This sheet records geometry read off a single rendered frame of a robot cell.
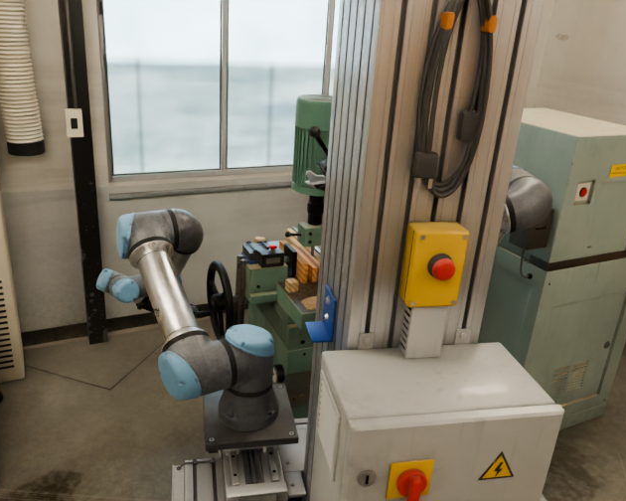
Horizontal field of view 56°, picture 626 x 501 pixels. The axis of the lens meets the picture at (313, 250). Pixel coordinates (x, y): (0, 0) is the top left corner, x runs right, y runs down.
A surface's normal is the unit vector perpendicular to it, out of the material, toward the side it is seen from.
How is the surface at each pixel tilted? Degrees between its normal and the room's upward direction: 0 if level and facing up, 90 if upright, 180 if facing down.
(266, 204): 90
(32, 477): 0
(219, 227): 90
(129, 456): 0
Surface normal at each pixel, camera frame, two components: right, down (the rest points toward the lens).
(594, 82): -0.90, 0.11
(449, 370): 0.07, -0.92
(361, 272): 0.19, 0.38
